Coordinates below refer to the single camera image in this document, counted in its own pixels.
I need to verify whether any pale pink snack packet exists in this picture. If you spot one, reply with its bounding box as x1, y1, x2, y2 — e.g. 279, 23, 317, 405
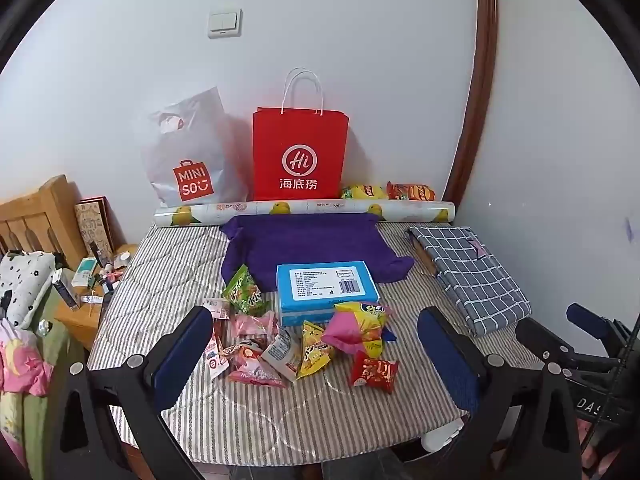
229, 359, 286, 388

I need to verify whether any white wall switch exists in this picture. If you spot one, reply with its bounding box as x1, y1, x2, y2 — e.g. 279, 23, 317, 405
207, 9, 242, 39

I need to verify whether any pink peach candy packet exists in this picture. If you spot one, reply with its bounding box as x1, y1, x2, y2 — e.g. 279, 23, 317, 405
231, 311, 279, 342

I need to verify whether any purple towel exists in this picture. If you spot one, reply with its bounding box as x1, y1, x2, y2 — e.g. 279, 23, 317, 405
220, 214, 413, 292

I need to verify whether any grey checked folded cloth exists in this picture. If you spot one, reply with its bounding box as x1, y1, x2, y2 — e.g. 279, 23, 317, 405
409, 224, 533, 337

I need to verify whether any blue tissue pack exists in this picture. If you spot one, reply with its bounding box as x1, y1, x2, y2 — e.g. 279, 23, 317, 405
276, 261, 380, 327

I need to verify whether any red gold snack packet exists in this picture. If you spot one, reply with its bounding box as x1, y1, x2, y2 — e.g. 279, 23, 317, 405
350, 352, 399, 393

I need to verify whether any red paper shopping bag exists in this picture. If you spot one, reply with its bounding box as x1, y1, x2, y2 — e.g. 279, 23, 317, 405
252, 67, 349, 200

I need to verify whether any wooden nightstand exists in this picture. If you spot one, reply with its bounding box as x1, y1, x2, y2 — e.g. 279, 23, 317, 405
53, 244, 138, 352

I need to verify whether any white red snack packet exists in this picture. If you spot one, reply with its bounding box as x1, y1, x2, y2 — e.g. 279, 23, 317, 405
262, 328, 302, 382

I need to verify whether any patterned brown box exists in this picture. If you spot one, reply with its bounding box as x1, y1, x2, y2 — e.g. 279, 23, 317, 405
74, 196, 115, 258

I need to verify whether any pink star blanket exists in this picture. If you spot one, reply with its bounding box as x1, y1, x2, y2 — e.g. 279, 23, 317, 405
0, 318, 54, 398

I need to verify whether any striped quilted mattress cover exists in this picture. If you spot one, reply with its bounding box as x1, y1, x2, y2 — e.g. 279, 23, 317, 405
86, 219, 547, 468

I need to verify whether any white spotted pillow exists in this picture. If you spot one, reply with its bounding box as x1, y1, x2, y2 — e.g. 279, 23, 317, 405
1, 252, 55, 330

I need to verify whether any rolled lemon print mat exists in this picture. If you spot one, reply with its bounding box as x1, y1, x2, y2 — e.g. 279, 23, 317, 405
154, 198, 456, 228

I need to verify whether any white Miniso plastic bag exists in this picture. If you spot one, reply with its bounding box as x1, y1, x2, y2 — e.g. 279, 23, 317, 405
137, 87, 248, 207

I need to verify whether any small blue snack packet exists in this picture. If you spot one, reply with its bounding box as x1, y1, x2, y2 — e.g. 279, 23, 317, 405
381, 326, 397, 342

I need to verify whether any yellow chips bag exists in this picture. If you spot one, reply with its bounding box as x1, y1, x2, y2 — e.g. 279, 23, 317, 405
341, 184, 388, 200

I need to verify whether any green snack packet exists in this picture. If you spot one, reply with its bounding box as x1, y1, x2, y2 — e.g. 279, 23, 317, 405
222, 264, 267, 316

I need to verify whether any pink yellow sweet potato sticks bag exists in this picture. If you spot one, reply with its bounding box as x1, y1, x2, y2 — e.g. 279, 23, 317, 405
321, 301, 388, 359

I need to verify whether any small red white candy packet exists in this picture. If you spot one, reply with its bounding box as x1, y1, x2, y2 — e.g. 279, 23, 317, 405
203, 298, 230, 380

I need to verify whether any brown wooden door frame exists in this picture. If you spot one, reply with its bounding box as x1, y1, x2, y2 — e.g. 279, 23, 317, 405
444, 0, 499, 207

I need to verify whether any yellow triangular snack packet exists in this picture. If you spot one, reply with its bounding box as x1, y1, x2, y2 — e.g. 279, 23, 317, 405
297, 320, 335, 379

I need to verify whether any red chips bag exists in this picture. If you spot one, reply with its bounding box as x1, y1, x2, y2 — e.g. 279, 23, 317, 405
386, 182, 436, 202

